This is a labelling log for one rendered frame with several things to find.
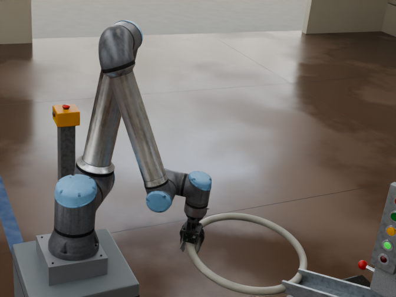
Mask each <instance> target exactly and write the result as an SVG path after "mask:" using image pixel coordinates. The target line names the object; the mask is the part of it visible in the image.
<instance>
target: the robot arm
mask: <svg viewBox="0 0 396 297"><path fill-rule="evenodd" d="M142 41H143V33H142V31H141V29H140V27H139V26H138V25H137V24H136V23H134V22H133V21H129V20H122V21H118V22H116V23H115V24H114V25H112V26H110V27H108V28H106V29H105V30H104V31H103V33H102V34H101V36H100V40H99V44H98V56H99V61H100V66H101V72H100V77H99V80H98V86H97V91H96V95H95V100H94V105H93V111H92V115H91V120H90V125H89V129H88V134H87V139H86V143H85V148H84V154H83V155H82V156H80V157H79V158H78V159H77V162H76V165H75V171H74V175H73V176H72V175H68V176H65V177H63V178H61V179H59V181H58V182H57V184H56V187H55V192H54V196H55V205H54V230H53V231H52V234H51V236H50V238H49V241H48V250H49V252H50V253H51V254H52V255H53V256H55V257H56V258H59V259H62V260H69V261H77V260H84V259H88V258H90V257H92V256H94V255H95V254H96V253H97V252H98V249H99V240H98V237H97V234H96V232H95V213H96V211H97V209H98V208H99V206H100V205H101V203H102V202H103V200H104V199H105V198H106V196H107V195H108V194H109V192H110V191H111V189H112V188H113V186H114V182H115V174H114V169H115V166H114V164H113V162H112V161H111V159H112V156H113V151H114V146H115V143H116V138H117V134H118V129H119V126H120V121H121V116H122V118H123V121H124V125H125V127H126V130H127V134H128V137H129V139H130V143H131V146H132V148H133V151H134V155H135V157H136V160H137V164H138V167H139V169H140V173H141V176H142V178H143V182H144V187H145V190H146V193H147V196H146V205H147V207H148V208H149V209H150V210H152V211H154V212H157V213H162V212H165V211H166V210H168V209H169V207H170V206H171V204H172V201H173V199H174V197H175V195H178V196H183V197H185V198H186V200H185V205H184V212H185V214H186V216H187V217H188V220H187V221H186V222H185V223H184V225H183V227H182V228H181V230H180V249H181V250H182V252H184V249H185V247H186V245H185V244H186V242H188V243H192V244H195V251H196V253H198V251H199V250H200V247H201V245H202V243H203V241H204V237H205V233H204V229H203V225H202V224H201V223H199V221H200V220H202V219H203V217H204V216H205V215H206V213H207V210H209V207H208V202H209V196H210V190H211V188H212V179H211V177H210V176H209V175H208V174H207V173H205V172H203V171H192V172H190V173H189V174H187V173H182V172H178V171H173V170H168V169H165V168H164V166H163V163H162V160H161V157H160V153H159V150H158V148H157V144H156V141H155V138H154V135H153V131H152V129H151V125H150V122H149V118H148V116H147V113H146V109H145V106H144V103H143V100H142V97H141V94H140V90H139V88H138V84H137V81H136V78H135V75H134V71H133V68H134V66H135V64H136V62H135V60H136V55H137V51H138V48H139V47H140V46H141V44H142Z"/></svg>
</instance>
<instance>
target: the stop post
mask: <svg viewBox="0 0 396 297"><path fill-rule="evenodd" d="M69 105H70V108H63V107H62V105H54V106H52V112H53V111H55V117H53V116H52V119H53V120H54V122H55V124H56V126H57V142H58V181H59V179H61V178H63V177H65V176H68V175H72V176H73V175H74V171H75V126H79V125H80V111H79V110H78V108H77V107H76V105H75V104H69Z"/></svg>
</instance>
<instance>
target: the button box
mask: <svg viewBox="0 0 396 297"><path fill-rule="evenodd" d="M395 196H396V182H393V183H392V184H391V185H390V189H389V192H388V196H387V200H386V203H385V207H384V211H383V214H382V219H381V223H380V226H379V230H378V234H377V238H376V241H375V245H374V250H373V253H372V256H371V261H370V264H372V265H374V266H376V267H378V268H380V269H382V270H384V271H386V272H388V273H389V274H391V275H394V274H395V273H396V236H394V237H391V236H389V235H388V234H387V233H386V227H387V226H389V225H391V226H394V227H395V228H396V222H393V221H392V220H391V219H390V213H391V212H392V211H394V210H395V211H396V205H395V204H394V197H395ZM383 240H389V241H391V242H392V244H393V249H392V250H391V251H387V250H385V249H384V248H383V247H382V241H383ZM382 253H383V254H386V255H387V256H388V257H389V260H390V262H389V264H387V265H383V264H382V263H380V262H379V260H378V256H379V255H380V254H382Z"/></svg>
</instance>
